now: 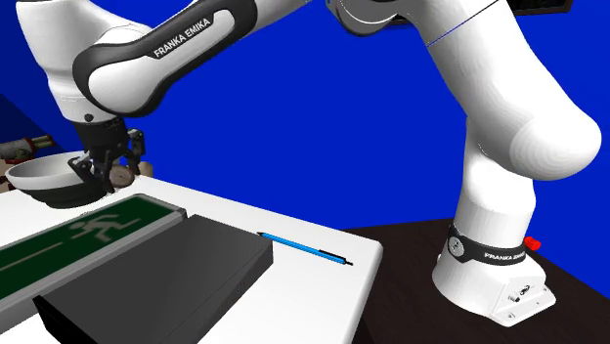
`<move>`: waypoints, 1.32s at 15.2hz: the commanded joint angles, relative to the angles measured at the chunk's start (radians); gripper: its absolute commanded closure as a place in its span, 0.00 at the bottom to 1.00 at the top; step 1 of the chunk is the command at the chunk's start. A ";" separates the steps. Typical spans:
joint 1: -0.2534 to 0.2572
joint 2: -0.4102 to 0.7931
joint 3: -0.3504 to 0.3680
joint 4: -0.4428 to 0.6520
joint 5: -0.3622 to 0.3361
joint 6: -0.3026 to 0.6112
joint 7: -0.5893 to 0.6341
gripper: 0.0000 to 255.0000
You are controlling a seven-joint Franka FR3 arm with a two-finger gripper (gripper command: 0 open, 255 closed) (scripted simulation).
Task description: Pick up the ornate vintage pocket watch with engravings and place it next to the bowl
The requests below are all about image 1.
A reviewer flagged white bowl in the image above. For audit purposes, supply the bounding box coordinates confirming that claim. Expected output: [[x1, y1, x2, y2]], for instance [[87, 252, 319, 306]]
[[4, 150, 113, 210]]

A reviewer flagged green exit sign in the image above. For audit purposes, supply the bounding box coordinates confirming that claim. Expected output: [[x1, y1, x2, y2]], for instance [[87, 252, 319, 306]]
[[0, 193, 189, 330]]

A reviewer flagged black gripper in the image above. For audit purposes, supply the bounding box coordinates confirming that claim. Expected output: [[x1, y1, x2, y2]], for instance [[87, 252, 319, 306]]
[[67, 117, 147, 194]]

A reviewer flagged dark grey flat box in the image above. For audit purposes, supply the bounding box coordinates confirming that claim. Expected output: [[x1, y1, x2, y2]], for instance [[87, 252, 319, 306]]
[[31, 214, 275, 344]]

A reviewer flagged red and green bottle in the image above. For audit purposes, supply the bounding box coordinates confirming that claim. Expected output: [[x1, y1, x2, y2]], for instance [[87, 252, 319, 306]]
[[0, 134, 57, 163]]

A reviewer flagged blue pen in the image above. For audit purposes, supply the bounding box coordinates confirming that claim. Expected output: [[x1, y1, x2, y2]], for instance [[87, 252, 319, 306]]
[[256, 231, 355, 268]]

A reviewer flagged brown round disc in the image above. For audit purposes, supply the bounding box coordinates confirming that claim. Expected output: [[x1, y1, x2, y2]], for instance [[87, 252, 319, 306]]
[[109, 163, 137, 189]]

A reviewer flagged dark brown robot stand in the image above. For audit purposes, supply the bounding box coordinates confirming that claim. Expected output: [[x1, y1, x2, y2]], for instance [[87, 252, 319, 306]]
[[341, 218, 610, 344]]

